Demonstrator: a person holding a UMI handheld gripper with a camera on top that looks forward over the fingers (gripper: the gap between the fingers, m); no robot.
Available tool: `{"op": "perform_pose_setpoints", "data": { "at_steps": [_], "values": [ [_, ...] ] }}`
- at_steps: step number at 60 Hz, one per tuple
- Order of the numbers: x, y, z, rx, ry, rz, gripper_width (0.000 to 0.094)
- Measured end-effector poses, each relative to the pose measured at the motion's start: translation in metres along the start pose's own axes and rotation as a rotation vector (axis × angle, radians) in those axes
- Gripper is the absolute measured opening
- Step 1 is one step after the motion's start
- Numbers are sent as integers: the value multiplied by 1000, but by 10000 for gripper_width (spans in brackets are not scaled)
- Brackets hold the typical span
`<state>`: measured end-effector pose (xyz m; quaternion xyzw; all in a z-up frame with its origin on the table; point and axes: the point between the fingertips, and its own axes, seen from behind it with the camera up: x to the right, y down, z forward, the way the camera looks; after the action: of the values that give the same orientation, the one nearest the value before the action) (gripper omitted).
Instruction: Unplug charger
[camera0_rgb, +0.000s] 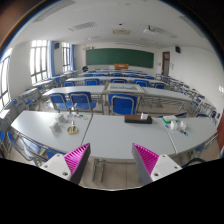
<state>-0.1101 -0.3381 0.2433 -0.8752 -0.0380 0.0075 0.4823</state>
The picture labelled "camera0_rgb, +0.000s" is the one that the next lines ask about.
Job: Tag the white and green box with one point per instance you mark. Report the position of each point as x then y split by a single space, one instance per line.
168 119

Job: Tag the white cup right table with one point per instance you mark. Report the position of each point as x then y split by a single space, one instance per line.
173 125

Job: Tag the green chalkboard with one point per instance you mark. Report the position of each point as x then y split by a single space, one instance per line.
110 56

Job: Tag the white charger on strip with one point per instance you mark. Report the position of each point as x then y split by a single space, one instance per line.
144 116

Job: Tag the blue curtain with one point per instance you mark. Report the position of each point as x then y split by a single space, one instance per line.
51 56

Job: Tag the red door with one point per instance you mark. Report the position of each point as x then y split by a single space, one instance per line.
165 63

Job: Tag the gripper left finger magenta ridged pad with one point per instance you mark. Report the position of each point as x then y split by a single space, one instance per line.
70 166

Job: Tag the blue chair front middle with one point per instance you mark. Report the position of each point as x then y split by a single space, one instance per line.
82 100

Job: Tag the black power strip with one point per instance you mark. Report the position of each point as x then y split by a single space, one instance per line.
137 119

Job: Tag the blue chair front left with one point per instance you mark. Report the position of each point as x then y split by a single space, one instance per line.
59 102

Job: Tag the gripper right finger magenta ridged pad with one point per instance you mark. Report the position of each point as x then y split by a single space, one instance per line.
152 167

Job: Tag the blue chair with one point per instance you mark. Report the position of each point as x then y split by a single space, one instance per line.
82 100
123 104
59 102

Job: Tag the orange lectern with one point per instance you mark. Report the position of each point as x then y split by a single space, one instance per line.
121 66

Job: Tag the left window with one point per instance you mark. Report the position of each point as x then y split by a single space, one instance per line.
38 60

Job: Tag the white box left table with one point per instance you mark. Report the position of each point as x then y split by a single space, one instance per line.
54 126

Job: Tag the blue chair front right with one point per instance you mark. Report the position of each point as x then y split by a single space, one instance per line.
123 104

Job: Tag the white card stand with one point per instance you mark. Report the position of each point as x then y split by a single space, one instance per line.
60 118

